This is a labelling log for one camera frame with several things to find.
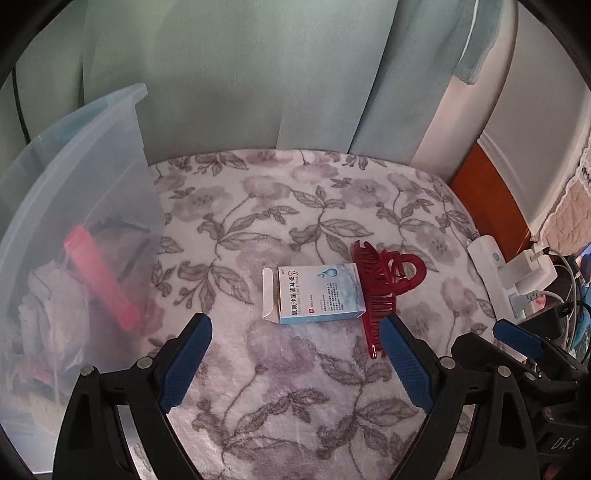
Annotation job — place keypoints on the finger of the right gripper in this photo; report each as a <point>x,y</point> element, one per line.
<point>522,344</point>

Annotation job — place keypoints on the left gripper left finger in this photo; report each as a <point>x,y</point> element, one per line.
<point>179,359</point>

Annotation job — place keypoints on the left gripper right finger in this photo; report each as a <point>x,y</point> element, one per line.
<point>412,359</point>

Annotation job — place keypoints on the red hair claw clip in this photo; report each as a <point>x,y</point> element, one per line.
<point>385,276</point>

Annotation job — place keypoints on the blue white medicine box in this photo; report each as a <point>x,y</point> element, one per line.
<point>312,294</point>

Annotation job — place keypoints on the black beaded headband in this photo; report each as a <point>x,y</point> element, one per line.
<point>122,244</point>

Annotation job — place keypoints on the white charger adapter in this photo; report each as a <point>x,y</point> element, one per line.
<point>531,270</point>

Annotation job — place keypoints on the white power strip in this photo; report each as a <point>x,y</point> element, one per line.
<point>506,302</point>

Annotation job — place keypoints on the beige quilted bedcover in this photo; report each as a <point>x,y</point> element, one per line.
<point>567,227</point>

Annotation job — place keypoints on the crumpled white cloth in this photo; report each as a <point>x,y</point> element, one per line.
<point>54,317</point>

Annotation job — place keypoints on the pink plastic stick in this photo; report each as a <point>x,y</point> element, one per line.
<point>86,257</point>

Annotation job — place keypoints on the clear plastic storage bin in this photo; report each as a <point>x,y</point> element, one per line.
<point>87,167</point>

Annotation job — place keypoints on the white headboard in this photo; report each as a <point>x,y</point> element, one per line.
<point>541,123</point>

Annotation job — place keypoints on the green curtain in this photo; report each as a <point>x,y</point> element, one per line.
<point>360,77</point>

